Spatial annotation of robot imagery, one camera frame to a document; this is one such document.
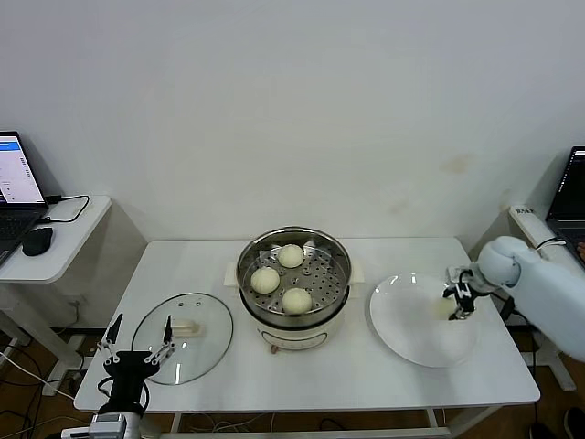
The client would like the black adapter cable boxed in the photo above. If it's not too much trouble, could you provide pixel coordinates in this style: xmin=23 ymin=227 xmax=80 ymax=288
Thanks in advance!
xmin=500 ymin=296 xmax=540 ymax=367

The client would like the laptop with white screen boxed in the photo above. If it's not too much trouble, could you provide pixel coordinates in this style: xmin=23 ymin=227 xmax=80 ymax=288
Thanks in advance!
xmin=0 ymin=131 xmax=50 ymax=269

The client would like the white desk with mouse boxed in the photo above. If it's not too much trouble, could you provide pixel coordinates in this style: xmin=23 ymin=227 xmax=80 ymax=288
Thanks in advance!
xmin=0 ymin=195 xmax=113 ymax=383

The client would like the white floor cable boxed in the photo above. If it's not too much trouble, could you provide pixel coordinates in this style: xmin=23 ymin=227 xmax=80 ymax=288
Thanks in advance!
xmin=0 ymin=349 xmax=77 ymax=403

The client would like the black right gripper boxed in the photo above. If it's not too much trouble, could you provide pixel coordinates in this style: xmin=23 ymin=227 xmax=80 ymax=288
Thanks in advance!
xmin=441 ymin=265 xmax=481 ymax=321

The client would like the black laptop power cable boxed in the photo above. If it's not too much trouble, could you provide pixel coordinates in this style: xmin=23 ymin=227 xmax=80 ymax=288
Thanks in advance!
xmin=36 ymin=194 xmax=91 ymax=226

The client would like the white electric cooker base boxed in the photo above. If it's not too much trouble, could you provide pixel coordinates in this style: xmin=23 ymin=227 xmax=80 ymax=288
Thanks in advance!
xmin=223 ymin=258 xmax=367 ymax=356

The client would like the laptop with dark screen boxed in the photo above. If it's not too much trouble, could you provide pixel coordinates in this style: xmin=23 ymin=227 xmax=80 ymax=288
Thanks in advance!
xmin=546 ymin=145 xmax=585 ymax=267

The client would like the black computer mouse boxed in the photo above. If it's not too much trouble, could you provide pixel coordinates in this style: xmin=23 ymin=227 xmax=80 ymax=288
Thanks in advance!
xmin=22 ymin=226 xmax=55 ymax=257

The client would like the white desk with label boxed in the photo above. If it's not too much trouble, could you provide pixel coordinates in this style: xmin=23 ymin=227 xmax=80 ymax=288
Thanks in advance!
xmin=507 ymin=204 xmax=585 ymax=392

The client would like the white steamed baozi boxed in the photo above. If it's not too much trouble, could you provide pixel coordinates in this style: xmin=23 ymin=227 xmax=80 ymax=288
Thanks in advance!
xmin=278 ymin=243 xmax=305 ymax=269
xmin=432 ymin=296 xmax=457 ymax=320
xmin=282 ymin=287 xmax=314 ymax=316
xmin=250 ymin=267 xmax=282 ymax=295

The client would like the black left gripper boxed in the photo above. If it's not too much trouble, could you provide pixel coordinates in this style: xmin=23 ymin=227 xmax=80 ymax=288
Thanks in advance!
xmin=96 ymin=313 xmax=177 ymax=415

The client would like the white table frame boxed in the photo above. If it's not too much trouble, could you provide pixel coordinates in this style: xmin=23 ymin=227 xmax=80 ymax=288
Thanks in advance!
xmin=171 ymin=409 xmax=499 ymax=439

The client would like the white round plate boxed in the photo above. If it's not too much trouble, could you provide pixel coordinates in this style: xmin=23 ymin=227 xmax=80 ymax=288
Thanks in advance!
xmin=368 ymin=273 xmax=481 ymax=369

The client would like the perforated steel steamer basket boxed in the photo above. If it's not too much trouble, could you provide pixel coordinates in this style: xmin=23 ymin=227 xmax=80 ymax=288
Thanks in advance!
xmin=236 ymin=225 xmax=354 ymax=328

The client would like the round glass pot lid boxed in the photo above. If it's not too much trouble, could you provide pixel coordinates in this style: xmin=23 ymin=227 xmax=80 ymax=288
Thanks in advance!
xmin=131 ymin=293 xmax=235 ymax=385

